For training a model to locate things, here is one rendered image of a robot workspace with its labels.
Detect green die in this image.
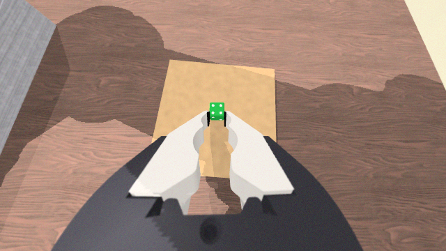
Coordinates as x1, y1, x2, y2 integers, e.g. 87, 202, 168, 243
210, 102, 224, 121

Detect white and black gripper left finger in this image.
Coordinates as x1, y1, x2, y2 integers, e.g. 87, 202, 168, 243
51, 111, 210, 251

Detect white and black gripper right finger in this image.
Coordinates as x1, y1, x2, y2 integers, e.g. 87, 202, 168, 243
224, 111, 364, 251

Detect tan flat mat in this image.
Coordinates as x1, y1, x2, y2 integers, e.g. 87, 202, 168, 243
152, 60, 276, 178

